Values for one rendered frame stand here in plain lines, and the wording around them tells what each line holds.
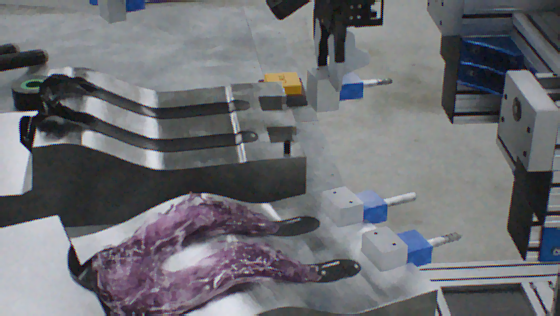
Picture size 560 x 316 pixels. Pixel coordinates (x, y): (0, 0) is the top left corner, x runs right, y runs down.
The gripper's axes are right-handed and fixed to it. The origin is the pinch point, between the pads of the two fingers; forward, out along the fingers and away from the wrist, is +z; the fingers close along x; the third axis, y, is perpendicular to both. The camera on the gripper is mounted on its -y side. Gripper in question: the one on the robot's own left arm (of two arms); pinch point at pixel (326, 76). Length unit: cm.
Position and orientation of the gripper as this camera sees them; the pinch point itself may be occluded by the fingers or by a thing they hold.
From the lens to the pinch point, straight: 139.7
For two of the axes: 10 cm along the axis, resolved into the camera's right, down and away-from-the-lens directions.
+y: 9.5, -1.4, 2.6
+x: -3.0, -4.6, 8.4
